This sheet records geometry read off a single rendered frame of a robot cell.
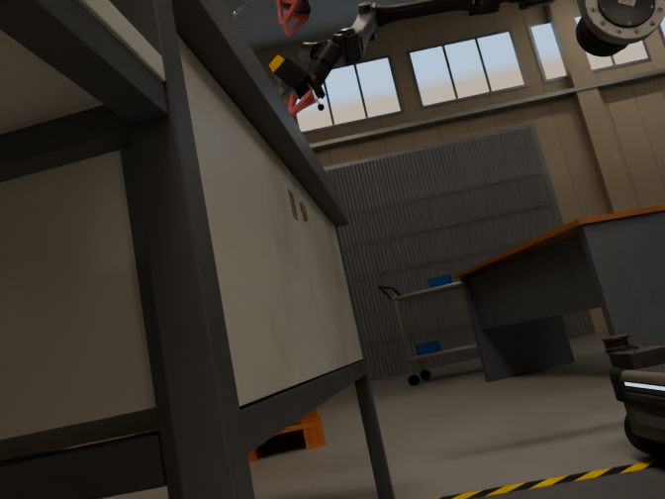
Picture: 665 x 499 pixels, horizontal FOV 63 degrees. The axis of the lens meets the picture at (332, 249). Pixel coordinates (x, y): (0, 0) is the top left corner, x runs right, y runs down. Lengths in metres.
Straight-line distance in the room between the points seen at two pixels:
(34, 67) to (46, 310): 0.22
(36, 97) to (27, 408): 0.26
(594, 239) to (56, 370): 2.79
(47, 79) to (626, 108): 8.75
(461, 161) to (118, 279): 7.53
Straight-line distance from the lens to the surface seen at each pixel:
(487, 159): 8.00
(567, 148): 8.44
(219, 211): 0.60
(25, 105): 0.44
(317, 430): 2.91
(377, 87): 8.27
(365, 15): 1.83
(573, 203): 8.21
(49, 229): 0.54
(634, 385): 1.57
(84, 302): 0.51
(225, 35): 0.67
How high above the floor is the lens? 0.43
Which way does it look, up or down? 11 degrees up
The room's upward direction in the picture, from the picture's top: 12 degrees counter-clockwise
